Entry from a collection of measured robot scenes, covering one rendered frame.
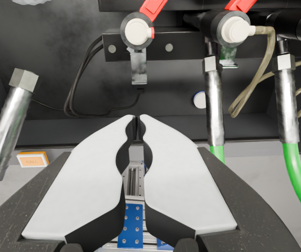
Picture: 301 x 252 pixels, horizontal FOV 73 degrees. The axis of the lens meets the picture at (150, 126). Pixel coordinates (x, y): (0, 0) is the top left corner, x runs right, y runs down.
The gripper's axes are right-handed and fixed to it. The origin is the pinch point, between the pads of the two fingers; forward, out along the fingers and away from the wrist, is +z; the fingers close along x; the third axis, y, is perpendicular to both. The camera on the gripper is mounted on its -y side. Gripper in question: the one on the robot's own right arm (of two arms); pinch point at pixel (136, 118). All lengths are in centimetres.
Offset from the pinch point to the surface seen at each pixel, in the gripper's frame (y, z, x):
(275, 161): 109, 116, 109
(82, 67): 1.0, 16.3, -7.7
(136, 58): -2.0, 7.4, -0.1
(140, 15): -5.3, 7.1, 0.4
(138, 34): -4.1, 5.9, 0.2
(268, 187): 141, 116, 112
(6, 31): -2.0, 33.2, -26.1
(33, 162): 20.1, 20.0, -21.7
